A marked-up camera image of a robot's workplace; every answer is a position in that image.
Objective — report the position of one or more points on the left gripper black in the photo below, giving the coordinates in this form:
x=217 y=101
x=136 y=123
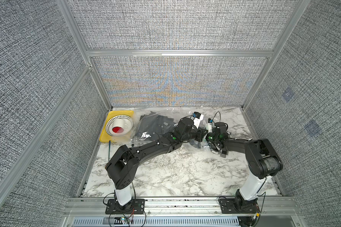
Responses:
x=200 y=134

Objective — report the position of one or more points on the clear plastic vacuum bag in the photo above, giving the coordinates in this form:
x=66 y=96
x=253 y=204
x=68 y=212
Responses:
x=187 y=122

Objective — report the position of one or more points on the black white checkered shirt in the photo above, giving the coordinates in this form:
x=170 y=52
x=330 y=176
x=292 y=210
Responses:
x=212 y=147

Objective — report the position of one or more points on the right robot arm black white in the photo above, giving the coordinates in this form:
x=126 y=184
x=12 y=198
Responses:
x=261 y=157

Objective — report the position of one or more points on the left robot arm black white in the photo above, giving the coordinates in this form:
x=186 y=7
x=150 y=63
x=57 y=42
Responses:
x=123 y=165

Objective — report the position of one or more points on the white patterned bowl red inside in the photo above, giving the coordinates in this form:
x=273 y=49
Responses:
x=119 y=125

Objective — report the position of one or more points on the yellow plastic tray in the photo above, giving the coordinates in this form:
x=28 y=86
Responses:
x=104 y=137

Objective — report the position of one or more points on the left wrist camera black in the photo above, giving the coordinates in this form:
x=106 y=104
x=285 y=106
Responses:
x=197 y=118

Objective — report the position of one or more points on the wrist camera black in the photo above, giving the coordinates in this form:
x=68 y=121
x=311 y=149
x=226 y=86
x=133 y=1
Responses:
x=197 y=118
x=210 y=125

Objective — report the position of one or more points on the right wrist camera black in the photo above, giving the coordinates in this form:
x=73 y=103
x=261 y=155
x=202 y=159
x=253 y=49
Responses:
x=210 y=125

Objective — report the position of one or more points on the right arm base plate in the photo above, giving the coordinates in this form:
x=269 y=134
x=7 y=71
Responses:
x=237 y=206

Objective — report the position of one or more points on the white slotted cable duct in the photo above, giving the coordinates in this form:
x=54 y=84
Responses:
x=177 y=221

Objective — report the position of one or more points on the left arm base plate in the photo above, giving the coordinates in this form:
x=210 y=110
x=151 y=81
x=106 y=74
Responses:
x=136 y=207

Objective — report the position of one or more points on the aluminium frame of enclosure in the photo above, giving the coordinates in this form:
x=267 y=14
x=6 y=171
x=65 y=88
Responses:
x=297 y=106

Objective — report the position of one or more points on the front aluminium rail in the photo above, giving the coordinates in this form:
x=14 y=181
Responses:
x=198 y=206

